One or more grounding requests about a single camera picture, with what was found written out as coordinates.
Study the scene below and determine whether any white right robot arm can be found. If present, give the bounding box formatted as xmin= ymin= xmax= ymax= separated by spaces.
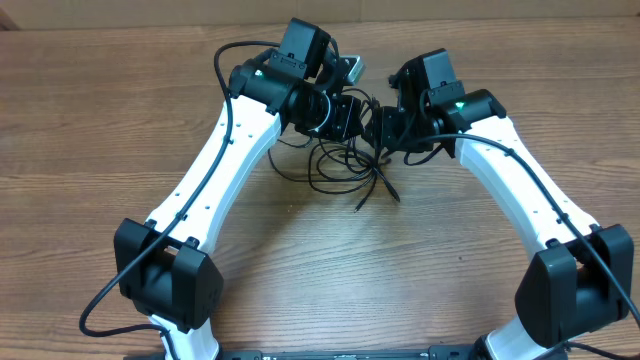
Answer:
xmin=363 ymin=90 xmax=639 ymax=359

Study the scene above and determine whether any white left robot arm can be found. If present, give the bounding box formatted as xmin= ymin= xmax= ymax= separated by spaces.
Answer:
xmin=114 ymin=54 xmax=364 ymax=359

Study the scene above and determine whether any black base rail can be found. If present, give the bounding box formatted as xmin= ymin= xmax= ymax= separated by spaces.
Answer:
xmin=217 ymin=345 xmax=474 ymax=360

